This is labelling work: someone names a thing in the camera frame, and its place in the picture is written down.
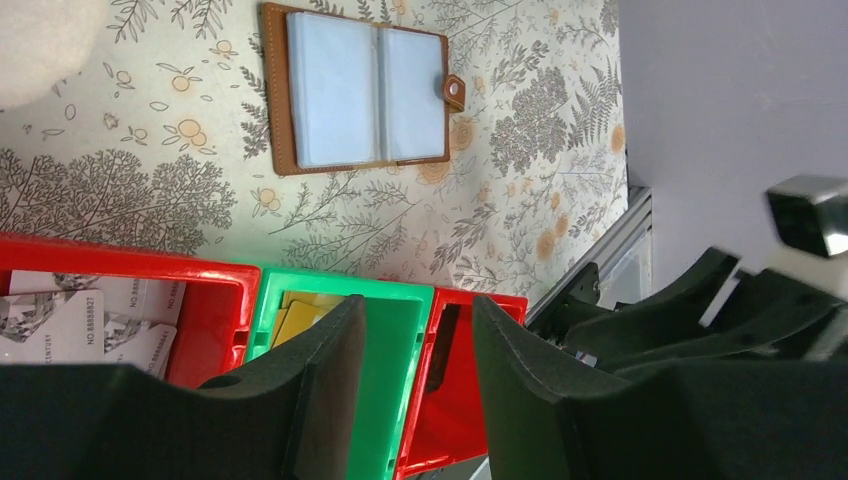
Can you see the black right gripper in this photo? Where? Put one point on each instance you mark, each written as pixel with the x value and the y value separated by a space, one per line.
pixel 782 314

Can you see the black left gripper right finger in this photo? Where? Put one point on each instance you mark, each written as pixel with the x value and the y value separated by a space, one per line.
pixel 547 415

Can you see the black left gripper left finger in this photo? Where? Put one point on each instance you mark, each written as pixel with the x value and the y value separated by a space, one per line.
pixel 288 414

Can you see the brown leather card holder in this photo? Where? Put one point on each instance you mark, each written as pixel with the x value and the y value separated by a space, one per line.
pixel 347 94

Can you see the red bin with black cards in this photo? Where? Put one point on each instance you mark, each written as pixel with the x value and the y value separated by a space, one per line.
pixel 445 427

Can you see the yellow card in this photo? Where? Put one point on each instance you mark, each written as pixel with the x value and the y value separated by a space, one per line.
pixel 299 311

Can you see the red bin with white cards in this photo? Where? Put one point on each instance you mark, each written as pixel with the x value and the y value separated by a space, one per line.
pixel 216 313

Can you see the white VIP card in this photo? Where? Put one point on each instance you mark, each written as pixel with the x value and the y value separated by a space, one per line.
pixel 52 328

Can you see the white card underneath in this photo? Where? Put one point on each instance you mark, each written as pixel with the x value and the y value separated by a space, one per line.
pixel 140 314

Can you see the green plastic bin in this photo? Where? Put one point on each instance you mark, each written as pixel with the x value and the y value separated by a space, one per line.
pixel 396 319

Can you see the floral tablecloth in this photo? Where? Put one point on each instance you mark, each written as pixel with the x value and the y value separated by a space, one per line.
pixel 162 141

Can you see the black white checkered pillow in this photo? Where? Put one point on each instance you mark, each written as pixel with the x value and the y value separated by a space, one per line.
pixel 43 42

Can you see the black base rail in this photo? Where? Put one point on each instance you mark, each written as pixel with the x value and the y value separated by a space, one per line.
pixel 570 304

